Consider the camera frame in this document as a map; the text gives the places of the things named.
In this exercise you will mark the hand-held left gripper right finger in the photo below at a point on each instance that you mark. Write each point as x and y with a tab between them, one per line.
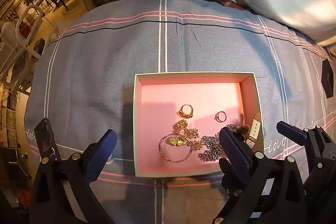
233	150

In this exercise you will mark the white box with pink lining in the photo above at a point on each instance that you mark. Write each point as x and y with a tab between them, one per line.
157	113

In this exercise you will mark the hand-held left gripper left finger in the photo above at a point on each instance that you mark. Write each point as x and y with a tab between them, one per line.
101	153

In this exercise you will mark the blue striped bed sheet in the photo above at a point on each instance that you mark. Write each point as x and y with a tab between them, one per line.
105	56

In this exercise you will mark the white metal chair frame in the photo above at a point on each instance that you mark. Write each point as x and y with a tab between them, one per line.
23	29

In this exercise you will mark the gold leaf earring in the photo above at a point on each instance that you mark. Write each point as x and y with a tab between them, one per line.
197	145
193	132

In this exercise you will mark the black smartphone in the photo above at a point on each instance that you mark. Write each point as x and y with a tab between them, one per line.
47	140

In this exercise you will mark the small black box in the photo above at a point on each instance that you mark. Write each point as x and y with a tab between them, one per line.
327	79

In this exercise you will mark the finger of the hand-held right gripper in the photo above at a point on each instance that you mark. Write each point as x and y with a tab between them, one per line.
291	132

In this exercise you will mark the silver bangle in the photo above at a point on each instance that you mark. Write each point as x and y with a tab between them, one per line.
164	153

